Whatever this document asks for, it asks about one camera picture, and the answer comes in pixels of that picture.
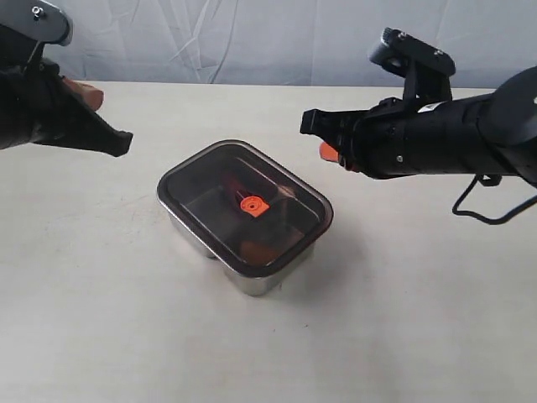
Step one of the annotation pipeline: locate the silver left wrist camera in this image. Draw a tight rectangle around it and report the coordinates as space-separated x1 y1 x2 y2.
1 0 73 65

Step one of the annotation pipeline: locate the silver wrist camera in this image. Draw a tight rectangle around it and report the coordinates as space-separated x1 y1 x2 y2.
369 27 456 103
1 0 73 65

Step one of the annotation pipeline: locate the red toy sausage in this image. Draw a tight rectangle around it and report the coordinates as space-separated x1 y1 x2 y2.
222 171 250 208

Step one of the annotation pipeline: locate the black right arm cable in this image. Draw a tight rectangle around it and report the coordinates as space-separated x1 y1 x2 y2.
451 171 537 226

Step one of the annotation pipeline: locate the grey fabric backdrop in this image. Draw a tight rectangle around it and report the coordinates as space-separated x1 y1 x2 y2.
45 0 536 88

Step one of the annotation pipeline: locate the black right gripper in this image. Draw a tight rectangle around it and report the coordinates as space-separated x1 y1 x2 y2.
300 98 415 180

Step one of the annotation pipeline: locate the stainless steel lunch box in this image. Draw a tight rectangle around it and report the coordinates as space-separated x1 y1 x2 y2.
164 208 316 297

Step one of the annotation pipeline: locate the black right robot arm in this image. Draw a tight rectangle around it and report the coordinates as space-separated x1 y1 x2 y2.
300 67 536 185

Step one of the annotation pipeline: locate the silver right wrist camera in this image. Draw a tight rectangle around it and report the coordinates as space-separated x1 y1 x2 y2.
369 27 456 103

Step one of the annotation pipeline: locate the yellow toy cheese wedge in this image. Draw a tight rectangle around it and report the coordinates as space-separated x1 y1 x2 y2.
239 240 279 267

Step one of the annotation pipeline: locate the transparent lid with orange seal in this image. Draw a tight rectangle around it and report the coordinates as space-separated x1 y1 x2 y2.
157 139 334 277

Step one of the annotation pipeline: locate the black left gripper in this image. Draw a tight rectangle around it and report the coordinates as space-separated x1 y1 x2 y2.
1 60 133 157

